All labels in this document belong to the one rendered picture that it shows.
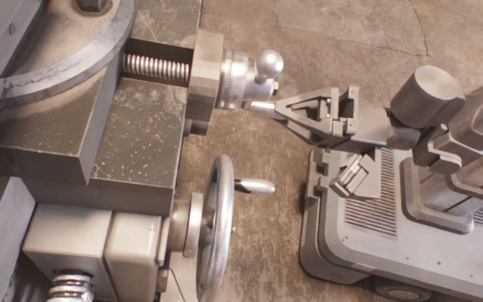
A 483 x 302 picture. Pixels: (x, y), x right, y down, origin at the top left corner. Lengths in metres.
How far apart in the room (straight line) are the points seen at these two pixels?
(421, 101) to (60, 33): 0.40
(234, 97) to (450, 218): 0.95
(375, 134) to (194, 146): 0.96
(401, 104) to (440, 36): 1.89
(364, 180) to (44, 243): 0.38
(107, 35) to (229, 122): 1.15
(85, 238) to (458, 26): 2.38
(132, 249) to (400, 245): 0.90
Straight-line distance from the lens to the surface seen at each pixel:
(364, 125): 0.53
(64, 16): 0.38
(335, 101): 0.51
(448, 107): 0.54
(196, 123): 0.63
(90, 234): 0.42
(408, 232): 1.22
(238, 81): 0.41
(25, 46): 0.35
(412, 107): 0.52
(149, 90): 0.41
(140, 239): 0.41
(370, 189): 0.53
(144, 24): 0.48
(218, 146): 1.41
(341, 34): 2.05
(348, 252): 1.11
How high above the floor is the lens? 1.19
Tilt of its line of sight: 57 degrees down
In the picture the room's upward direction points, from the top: 20 degrees clockwise
